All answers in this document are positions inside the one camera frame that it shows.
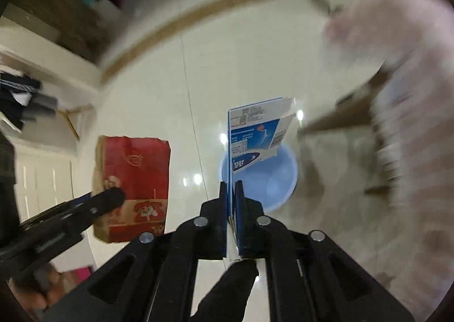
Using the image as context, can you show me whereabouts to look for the pink checkered tablecloth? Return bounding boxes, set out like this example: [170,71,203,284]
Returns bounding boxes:
[324,0,453,273]

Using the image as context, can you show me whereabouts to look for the blue plastic trash bucket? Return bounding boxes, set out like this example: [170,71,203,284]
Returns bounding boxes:
[219,144,299,215]

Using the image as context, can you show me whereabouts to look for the blue white paper carton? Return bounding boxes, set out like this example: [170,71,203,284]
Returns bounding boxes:
[227,98,295,257]

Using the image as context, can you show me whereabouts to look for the person's left hand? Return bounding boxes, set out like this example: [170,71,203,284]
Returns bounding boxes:
[9,263,77,314]

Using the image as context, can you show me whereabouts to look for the red cardboard gift box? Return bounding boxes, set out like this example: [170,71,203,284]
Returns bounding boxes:
[92,135,171,244]

